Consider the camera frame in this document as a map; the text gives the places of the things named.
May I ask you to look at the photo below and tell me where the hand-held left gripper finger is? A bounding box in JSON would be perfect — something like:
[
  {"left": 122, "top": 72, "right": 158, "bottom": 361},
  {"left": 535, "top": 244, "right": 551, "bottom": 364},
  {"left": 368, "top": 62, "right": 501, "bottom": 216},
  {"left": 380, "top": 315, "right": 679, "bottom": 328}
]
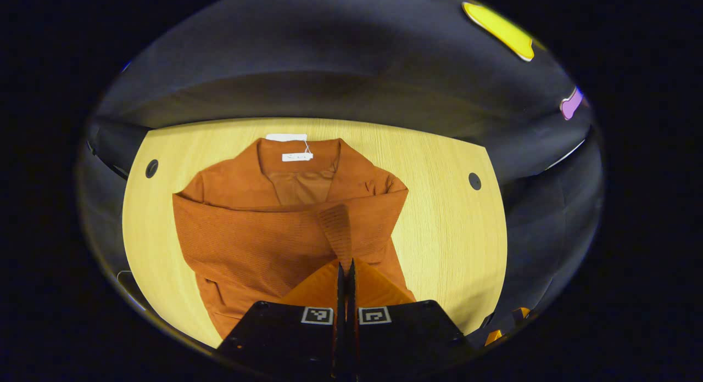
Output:
[
  {"left": 347, "top": 259, "right": 474, "bottom": 380},
  {"left": 217, "top": 260, "right": 347, "bottom": 380}
]

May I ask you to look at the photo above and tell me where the black backdrop cloth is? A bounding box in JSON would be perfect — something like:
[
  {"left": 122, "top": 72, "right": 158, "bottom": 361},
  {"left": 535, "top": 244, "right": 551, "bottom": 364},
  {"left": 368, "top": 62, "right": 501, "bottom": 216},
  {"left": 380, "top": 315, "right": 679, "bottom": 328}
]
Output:
[{"left": 77, "top": 0, "right": 605, "bottom": 339}]

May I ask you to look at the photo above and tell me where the orange button shirt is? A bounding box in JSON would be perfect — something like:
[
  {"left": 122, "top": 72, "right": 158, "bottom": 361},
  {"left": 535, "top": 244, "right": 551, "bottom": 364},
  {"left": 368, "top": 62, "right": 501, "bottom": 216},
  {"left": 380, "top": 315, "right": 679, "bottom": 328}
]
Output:
[{"left": 172, "top": 134, "right": 416, "bottom": 340}]

